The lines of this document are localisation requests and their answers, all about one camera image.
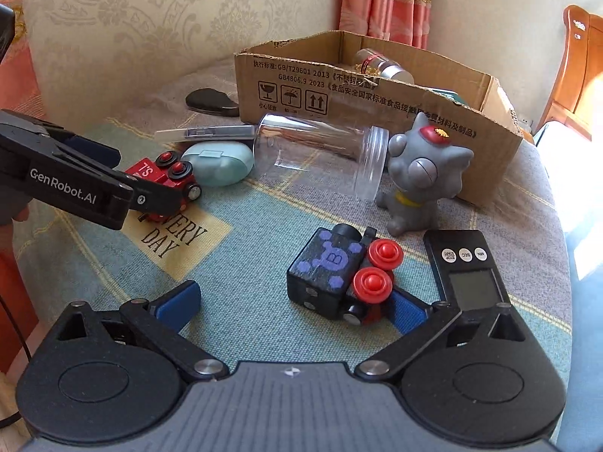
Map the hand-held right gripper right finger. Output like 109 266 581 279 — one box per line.
354 287 528 381

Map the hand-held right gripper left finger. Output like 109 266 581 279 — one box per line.
49 280 229 383

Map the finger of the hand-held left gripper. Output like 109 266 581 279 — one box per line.
57 132 122 173
126 178 190 222

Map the red toy train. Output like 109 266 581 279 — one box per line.
125 151 203 223

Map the mint green case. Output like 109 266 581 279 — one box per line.
180 141 255 188

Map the black digital timer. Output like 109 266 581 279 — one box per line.
422 230 512 315

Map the black toy train purple print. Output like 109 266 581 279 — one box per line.
286 224 405 325

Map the grey toy figurine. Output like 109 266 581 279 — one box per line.
375 112 475 237

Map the clear plastic jar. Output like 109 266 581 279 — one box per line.
253 113 389 202

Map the cardboard box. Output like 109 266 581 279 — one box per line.
234 31 525 207

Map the person's left hand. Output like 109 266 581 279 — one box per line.
0 211 30 255

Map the black oval pad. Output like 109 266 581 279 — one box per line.
185 88 241 118

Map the red cloth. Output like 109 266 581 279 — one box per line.
0 0 45 118

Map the green wipes packet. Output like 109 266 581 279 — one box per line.
426 87 472 107

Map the clear bottle silver cap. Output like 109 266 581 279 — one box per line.
353 48 415 86

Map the pink patterned curtain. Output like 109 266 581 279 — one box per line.
338 0 432 50

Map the wooden bed headboard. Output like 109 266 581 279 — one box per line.
537 5 603 142

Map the black cable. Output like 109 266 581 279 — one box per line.
0 287 31 429

